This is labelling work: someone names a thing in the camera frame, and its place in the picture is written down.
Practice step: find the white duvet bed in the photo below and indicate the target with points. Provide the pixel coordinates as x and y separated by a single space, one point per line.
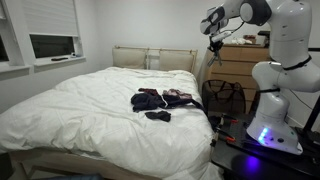
93 115

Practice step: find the orange-handled clamp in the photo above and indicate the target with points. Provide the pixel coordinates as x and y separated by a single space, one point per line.
227 136
229 119

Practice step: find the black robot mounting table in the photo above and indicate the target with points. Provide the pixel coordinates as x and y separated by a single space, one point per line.
246 159

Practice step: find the maroon garment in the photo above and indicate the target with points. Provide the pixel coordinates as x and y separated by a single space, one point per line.
148 90

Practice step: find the black remote on sill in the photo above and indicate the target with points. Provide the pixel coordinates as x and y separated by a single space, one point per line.
59 59

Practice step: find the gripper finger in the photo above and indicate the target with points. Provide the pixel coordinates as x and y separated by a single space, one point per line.
211 61
219 59

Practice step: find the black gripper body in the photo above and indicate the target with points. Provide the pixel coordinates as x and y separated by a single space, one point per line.
215 45

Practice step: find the dark navy garment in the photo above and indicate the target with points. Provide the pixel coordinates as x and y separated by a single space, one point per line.
145 101

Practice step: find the wooden dresser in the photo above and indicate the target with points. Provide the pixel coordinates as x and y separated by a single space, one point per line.
237 64

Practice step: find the beige padded headboard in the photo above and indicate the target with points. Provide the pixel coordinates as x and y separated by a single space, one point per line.
154 58

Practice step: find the pink garment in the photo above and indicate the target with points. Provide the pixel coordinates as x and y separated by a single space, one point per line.
175 93

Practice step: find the black mesh laundry bag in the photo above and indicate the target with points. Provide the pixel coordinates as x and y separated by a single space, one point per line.
223 96

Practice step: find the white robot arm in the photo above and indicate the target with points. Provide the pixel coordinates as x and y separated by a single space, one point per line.
290 65

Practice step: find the white window blind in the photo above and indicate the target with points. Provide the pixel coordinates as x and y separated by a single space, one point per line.
51 17

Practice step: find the black sock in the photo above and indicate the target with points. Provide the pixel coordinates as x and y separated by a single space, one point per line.
161 115

